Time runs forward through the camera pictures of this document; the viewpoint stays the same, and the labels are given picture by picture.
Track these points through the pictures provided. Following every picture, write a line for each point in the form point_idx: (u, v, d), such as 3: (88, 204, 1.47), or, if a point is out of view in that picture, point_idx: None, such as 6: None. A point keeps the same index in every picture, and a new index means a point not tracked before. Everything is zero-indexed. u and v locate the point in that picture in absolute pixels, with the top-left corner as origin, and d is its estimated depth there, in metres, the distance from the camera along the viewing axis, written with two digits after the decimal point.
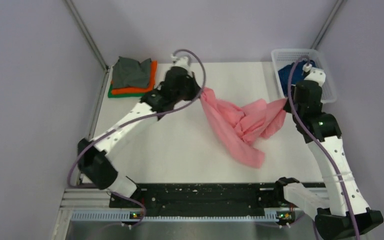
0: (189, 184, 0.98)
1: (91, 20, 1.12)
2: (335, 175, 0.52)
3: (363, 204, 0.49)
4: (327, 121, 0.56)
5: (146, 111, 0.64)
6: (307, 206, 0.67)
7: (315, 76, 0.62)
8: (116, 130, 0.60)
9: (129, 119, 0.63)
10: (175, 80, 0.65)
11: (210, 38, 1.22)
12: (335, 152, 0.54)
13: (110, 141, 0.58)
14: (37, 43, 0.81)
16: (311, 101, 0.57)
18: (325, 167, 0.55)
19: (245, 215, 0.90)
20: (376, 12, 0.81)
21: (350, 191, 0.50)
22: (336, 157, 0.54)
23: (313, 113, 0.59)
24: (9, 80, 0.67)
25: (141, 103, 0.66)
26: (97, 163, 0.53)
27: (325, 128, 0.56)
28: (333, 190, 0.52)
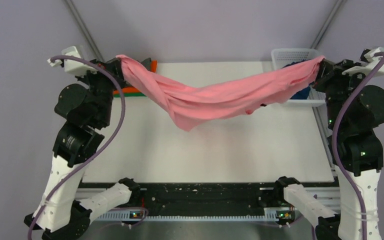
0: (189, 183, 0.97)
1: (91, 19, 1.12)
2: (359, 212, 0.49)
3: (377, 239, 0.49)
4: (369, 151, 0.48)
5: (66, 167, 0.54)
6: (307, 211, 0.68)
7: (380, 69, 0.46)
8: (47, 205, 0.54)
9: (55, 184, 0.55)
10: (71, 115, 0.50)
11: (210, 38, 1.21)
12: (367, 187, 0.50)
13: (47, 216, 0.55)
14: (36, 42, 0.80)
16: (366, 126, 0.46)
18: (348, 196, 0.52)
19: (244, 215, 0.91)
20: (377, 12, 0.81)
21: (370, 228, 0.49)
22: (366, 193, 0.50)
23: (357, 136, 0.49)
24: (9, 80, 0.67)
25: (56, 157, 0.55)
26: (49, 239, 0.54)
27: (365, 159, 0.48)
28: (349, 222, 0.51)
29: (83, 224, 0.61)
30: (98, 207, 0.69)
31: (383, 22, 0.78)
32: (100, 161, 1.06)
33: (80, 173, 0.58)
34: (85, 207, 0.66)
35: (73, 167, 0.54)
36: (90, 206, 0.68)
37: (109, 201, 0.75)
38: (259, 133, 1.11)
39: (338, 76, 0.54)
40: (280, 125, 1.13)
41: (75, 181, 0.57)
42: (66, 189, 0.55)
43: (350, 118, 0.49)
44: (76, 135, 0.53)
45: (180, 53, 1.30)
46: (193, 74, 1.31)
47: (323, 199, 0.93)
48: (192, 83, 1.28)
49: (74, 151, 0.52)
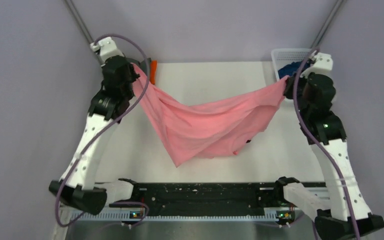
0: (189, 183, 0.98)
1: (91, 20, 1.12)
2: (337, 179, 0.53)
3: (366, 209, 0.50)
4: (331, 123, 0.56)
5: (101, 122, 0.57)
6: (308, 206, 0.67)
7: (322, 65, 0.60)
8: (81, 159, 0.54)
9: (89, 140, 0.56)
10: (117, 72, 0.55)
11: (210, 38, 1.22)
12: (339, 156, 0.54)
13: (79, 173, 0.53)
14: (37, 43, 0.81)
16: (321, 102, 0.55)
18: (327, 169, 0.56)
19: (244, 215, 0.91)
20: (377, 11, 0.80)
21: (353, 195, 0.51)
22: (340, 162, 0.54)
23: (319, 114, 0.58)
24: (9, 81, 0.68)
25: (91, 116, 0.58)
26: (81, 197, 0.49)
27: (330, 131, 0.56)
28: (335, 193, 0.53)
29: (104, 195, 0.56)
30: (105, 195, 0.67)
31: (383, 21, 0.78)
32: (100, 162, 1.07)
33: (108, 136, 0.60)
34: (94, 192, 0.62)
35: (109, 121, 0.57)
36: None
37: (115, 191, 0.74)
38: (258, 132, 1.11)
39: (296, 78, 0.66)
40: (280, 126, 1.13)
41: (101, 146, 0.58)
42: (98, 145, 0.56)
43: (307, 101, 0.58)
44: (110, 97, 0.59)
45: (180, 54, 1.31)
46: (193, 74, 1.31)
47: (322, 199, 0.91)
48: (192, 83, 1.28)
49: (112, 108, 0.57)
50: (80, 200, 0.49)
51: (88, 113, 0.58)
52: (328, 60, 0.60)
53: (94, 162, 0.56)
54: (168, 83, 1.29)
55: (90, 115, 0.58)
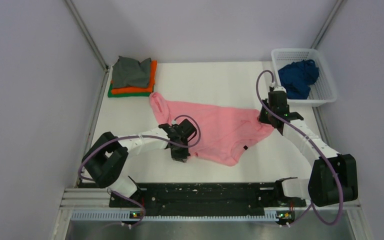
0: (189, 183, 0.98)
1: (91, 19, 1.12)
2: (303, 137, 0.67)
3: (334, 151, 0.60)
4: (290, 113, 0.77)
5: (163, 134, 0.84)
6: (302, 189, 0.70)
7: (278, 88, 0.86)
8: (139, 137, 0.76)
9: (149, 134, 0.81)
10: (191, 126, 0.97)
11: (210, 38, 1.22)
12: (301, 126, 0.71)
13: (130, 143, 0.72)
14: (37, 43, 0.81)
16: (278, 102, 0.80)
18: (297, 140, 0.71)
19: (244, 215, 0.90)
20: (377, 11, 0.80)
21: (321, 144, 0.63)
22: (304, 129, 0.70)
23: (282, 112, 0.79)
24: (7, 80, 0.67)
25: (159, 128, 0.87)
26: (118, 157, 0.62)
27: (290, 117, 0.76)
28: (309, 152, 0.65)
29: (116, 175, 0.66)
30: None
31: (382, 21, 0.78)
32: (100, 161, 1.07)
33: (152, 145, 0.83)
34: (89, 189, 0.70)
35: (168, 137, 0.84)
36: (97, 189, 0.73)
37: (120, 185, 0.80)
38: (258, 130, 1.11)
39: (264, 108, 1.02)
40: None
41: (149, 146, 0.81)
42: (150, 141, 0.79)
43: (271, 106, 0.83)
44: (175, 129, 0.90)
45: (180, 53, 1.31)
46: (194, 74, 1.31)
47: None
48: (193, 83, 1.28)
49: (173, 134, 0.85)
50: (117, 158, 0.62)
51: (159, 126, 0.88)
52: (281, 88, 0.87)
53: (138, 146, 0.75)
54: (168, 83, 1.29)
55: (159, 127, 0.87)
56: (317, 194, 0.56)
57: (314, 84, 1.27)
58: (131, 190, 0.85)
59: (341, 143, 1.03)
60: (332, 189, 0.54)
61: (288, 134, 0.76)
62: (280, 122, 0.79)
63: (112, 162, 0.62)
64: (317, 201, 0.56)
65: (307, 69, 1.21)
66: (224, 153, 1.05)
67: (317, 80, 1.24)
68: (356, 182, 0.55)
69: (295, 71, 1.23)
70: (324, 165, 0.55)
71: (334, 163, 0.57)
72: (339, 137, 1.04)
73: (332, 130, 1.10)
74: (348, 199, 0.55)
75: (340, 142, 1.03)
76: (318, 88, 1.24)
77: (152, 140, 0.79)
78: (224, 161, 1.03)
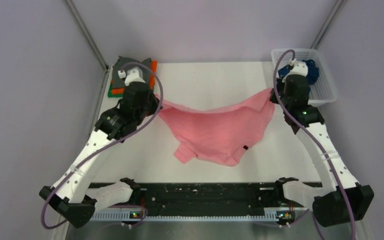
0: (189, 183, 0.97)
1: (91, 19, 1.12)
2: (322, 154, 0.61)
3: (353, 179, 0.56)
4: (310, 111, 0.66)
5: (104, 140, 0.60)
6: (305, 197, 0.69)
7: (298, 69, 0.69)
8: (75, 173, 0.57)
9: (87, 155, 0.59)
10: (136, 96, 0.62)
11: (210, 39, 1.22)
12: (320, 135, 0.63)
13: (70, 186, 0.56)
14: (37, 43, 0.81)
16: (299, 94, 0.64)
18: (313, 150, 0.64)
19: (244, 215, 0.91)
20: (376, 12, 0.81)
21: (339, 168, 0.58)
22: (321, 140, 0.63)
23: (299, 105, 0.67)
24: (8, 81, 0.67)
25: (97, 130, 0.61)
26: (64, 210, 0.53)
27: (310, 117, 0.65)
28: (324, 171, 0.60)
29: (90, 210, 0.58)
30: (102, 198, 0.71)
31: (382, 22, 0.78)
32: None
33: (103, 158, 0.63)
34: (90, 196, 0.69)
35: (112, 139, 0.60)
36: (94, 195, 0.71)
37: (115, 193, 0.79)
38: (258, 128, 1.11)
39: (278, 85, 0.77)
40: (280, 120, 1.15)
41: (99, 164, 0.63)
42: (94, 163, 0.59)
43: (288, 96, 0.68)
44: (121, 116, 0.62)
45: (180, 54, 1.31)
46: (194, 74, 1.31)
47: None
48: (193, 83, 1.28)
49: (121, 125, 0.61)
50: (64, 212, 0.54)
51: (94, 128, 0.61)
52: (304, 66, 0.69)
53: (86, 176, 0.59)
54: (168, 83, 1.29)
55: (96, 129, 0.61)
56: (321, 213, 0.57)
57: (314, 84, 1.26)
58: (126, 197, 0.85)
59: (341, 143, 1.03)
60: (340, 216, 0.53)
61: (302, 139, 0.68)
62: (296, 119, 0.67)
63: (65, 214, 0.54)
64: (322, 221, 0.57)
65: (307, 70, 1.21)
66: (224, 153, 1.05)
67: (317, 80, 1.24)
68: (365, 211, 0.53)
69: None
70: (339, 197, 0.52)
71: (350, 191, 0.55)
72: (340, 137, 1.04)
73: (332, 130, 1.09)
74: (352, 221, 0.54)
75: (340, 142, 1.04)
76: (318, 88, 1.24)
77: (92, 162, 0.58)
78: (223, 160, 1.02)
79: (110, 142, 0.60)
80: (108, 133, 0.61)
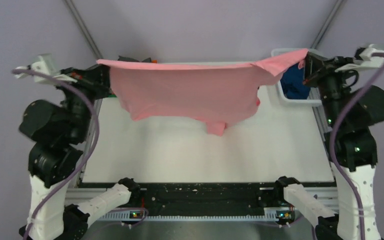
0: (189, 183, 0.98)
1: (91, 19, 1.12)
2: (356, 209, 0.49)
3: (377, 236, 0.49)
4: (366, 147, 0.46)
5: (43, 188, 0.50)
6: (308, 211, 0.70)
7: (373, 63, 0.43)
8: (33, 222, 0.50)
9: (37, 203, 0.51)
10: (40, 133, 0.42)
11: (210, 38, 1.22)
12: (363, 183, 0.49)
13: (37, 233, 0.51)
14: (37, 43, 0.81)
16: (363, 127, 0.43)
18: (345, 194, 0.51)
19: (244, 215, 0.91)
20: (376, 12, 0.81)
21: (367, 224, 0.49)
22: (362, 189, 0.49)
23: (353, 134, 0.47)
24: (8, 80, 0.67)
25: (33, 176, 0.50)
26: None
27: (360, 155, 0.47)
28: (348, 222, 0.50)
29: (82, 230, 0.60)
30: (96, 210, 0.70)
31: (381, 21, 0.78)
32: (100, 160, 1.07)
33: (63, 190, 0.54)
34: (82, 211, 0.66)
35: (51, 187, 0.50)
36: (88, 209, 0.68)
37: (113, 199, 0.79)
38: (257, 127, 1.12)
39: (330, 73, 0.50)
40: (281, 119, 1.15)
41: (60, 200, 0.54)
42: (49, 207, 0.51)
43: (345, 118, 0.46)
44: (48, 155, 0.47)
45: (180, 54, 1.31)
46: None
47: (323, 199, 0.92)
48: None
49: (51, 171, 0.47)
50: None
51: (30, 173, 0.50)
52: (379, 60, 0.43)
53: (51, 220, 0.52)
54: None
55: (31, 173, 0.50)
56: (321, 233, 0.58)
57: None
58: (124, 202, 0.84)
59: None
60: None
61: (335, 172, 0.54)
62: (341, 152, 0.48)
63: None
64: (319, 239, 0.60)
65: None
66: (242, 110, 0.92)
67: None
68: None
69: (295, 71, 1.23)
70: None
71: None
72: None
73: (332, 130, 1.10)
74: None
75: None
76: None
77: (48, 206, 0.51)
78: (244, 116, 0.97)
79: (49, 192, 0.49)
80: (44, 180, 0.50)
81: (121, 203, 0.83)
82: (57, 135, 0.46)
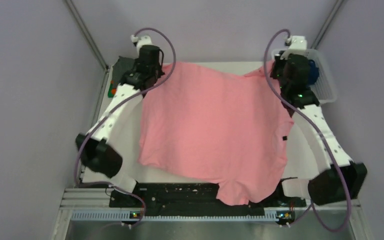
0: (189, 183, 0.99)
1: (92, 20, 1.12)
2: (317, 134, 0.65)
3: (346, 157, 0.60)
4: (306, 96, 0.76)
5: (130, 91, 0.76)
6: (302, 185, 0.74)
7: (297, 46, 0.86)
8: (108, 118, 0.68)
9: (117, 104, 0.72)
10: (150, 54, 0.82)
11: (210, 38, 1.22)
12: (315, 116, 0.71)
13: (106, 129, 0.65)
14: (38, 43, 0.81)
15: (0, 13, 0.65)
16: (299, 78, 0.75)
18: (306, 128, 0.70)
19: (244, 215, 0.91)
20: (376, 12, 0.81)
21: (333, 147, 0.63)
22: (317, 120, 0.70)
23: (296, 88, 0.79)
24: (9, 80, 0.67)
25: (122, 85, 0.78)
26: (102, 151, 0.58)
27: (305, 100, 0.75)
28: (320, 154, 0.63)
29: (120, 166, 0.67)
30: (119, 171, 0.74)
31: (382, 21, 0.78)
32: None
33: (128, 110, 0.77)
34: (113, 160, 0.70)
35: (137, 90, 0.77)
36: None
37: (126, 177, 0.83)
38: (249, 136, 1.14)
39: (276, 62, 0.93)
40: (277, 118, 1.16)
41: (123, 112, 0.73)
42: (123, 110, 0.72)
43: (287, 78, 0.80)
44: (141, 72, 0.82)
45: (180, 54, 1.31)
46: None
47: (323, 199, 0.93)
48: None
49: (139, 82, 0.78)
50: (102, 152, 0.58)
51: (120, 83, 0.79)
52: (303, 40, 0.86)
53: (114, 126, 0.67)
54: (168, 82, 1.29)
55: (121, 85, 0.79)
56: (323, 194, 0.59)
57: (314, 84, 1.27)
58: (130, 190, 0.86)
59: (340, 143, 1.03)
60: (340, 190, 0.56)
61: (298, 121, 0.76)
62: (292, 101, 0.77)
63: (100, 155, 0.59)
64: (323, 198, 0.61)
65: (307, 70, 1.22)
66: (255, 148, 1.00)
67: (317, 80, 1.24)
68: (357, 189, 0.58)
69: None
70: (334, 174, 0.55)
71: (345, 171, 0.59)
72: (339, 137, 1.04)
73: (332, 130, 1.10)
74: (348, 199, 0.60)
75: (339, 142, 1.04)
76: (318, 88, 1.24)
77: (123, 108, 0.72)
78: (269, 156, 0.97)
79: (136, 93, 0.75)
80: (134, 86, 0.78)
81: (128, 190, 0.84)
82: (152, 64, 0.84)
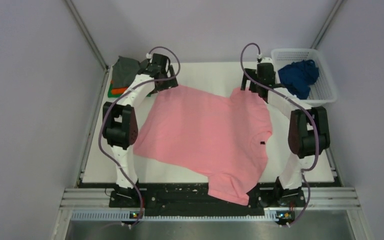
0: (189, 183, 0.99)
1: (91, 19, 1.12)
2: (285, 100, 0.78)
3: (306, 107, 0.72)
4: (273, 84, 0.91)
5: (147, 78, 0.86)
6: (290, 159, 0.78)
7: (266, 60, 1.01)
8: (131, 91, 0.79)
9: (137, 84, 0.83)
10: (161, 58, 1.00)
11: (210, 38, 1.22)
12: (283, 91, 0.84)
13: (129, 99, 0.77)
14: (37, 43, 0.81)
15: None
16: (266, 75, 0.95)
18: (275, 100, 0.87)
19: (245, 215, 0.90)
20: (376, 11, 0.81)
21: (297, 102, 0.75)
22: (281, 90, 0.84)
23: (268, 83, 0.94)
24: (8, 80, 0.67)
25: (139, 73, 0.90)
26: (129, 113, 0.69)
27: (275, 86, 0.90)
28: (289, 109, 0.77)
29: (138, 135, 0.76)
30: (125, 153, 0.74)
31: (382, 20, 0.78)
32: (99, 160, 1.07)
33: (143, 94, 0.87)
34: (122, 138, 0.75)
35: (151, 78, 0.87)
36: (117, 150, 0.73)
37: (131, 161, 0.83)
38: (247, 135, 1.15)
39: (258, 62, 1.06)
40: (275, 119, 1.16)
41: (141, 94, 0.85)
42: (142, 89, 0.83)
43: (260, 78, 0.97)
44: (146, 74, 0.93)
45: (180, 54, 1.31)
46: (194, 74, 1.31)
47: (323, 199, 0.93)
48: (193, 83, 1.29)
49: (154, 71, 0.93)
50: (128, 114, 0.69)
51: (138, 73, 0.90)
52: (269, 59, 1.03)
53: (135, 98, 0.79)
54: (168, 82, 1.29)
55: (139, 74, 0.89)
56: (296, 143, 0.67)
57: (314, 84, 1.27)
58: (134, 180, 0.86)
59: (341, 143, 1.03)
60: (309, 138, 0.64)
61: (273, 101, 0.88)
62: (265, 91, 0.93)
63: (126, 119, 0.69)
64: (298, 151, 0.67)
65: (307, 70, 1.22)
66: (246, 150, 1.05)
67: (317, 80, 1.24)
68: (328, 130, 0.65)
69: (294, 72, 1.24)
70: (300, 114, 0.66)
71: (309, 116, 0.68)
72: (339, 137, 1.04)
73: (332, 130, 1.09)
74: (324, 146, 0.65)
75: (340, 142, 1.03)
76: (318, 87, 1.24)
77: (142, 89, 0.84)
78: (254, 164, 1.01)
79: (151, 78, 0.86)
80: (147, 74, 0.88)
81: (131, 183, 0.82)
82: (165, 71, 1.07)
